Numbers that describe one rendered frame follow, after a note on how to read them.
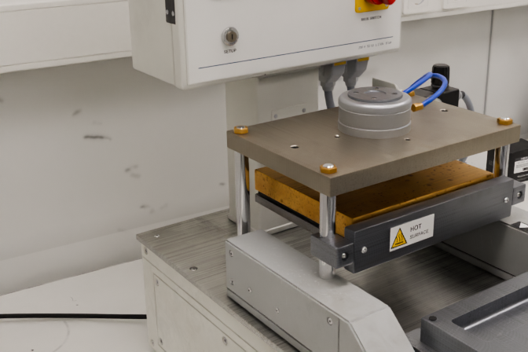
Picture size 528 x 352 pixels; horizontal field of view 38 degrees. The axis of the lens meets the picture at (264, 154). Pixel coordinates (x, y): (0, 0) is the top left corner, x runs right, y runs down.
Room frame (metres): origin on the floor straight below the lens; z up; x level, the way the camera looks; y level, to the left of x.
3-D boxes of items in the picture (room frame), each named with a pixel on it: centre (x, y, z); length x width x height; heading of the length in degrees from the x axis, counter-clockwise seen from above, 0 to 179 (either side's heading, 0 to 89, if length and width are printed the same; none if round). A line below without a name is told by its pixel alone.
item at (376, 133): (0.84, -0.12, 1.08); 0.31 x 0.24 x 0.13; 124
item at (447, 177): (0.81, -0.13, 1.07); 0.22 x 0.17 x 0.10; 124
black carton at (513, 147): (1.45, -0.50, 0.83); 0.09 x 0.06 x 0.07; 116
